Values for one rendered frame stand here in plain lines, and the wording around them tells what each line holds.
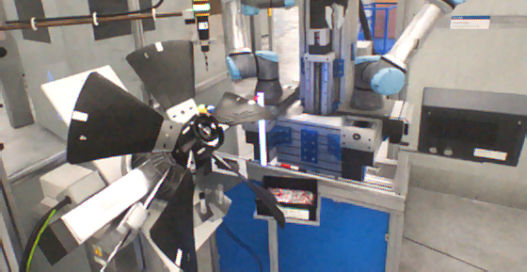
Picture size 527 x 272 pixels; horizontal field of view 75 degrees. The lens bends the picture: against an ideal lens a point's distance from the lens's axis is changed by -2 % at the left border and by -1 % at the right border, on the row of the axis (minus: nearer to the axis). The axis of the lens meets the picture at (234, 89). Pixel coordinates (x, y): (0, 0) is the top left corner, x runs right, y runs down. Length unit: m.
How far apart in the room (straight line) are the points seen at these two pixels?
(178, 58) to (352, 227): 0.95
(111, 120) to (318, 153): 1.14
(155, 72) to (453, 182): 2.41
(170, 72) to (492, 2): 2.07
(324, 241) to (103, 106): 1.10
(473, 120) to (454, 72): 1.52
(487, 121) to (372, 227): 0.59
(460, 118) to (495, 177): 1.82
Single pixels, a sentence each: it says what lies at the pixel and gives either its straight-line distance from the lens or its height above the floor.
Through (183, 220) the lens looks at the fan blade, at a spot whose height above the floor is 1.09.
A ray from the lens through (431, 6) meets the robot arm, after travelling 1.53.
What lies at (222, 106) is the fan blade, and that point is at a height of 1.20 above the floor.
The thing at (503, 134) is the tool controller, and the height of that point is 1.16.
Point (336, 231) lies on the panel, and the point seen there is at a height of 0.62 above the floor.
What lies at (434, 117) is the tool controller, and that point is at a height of 1.19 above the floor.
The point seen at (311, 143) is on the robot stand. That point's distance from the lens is 1.75.
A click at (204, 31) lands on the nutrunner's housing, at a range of 1.00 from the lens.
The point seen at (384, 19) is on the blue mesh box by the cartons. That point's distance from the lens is 7.29.
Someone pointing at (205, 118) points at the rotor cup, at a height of 1.24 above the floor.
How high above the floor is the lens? 1.62
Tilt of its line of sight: 17 degrees down
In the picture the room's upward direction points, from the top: 4 degrees counter-clockwise
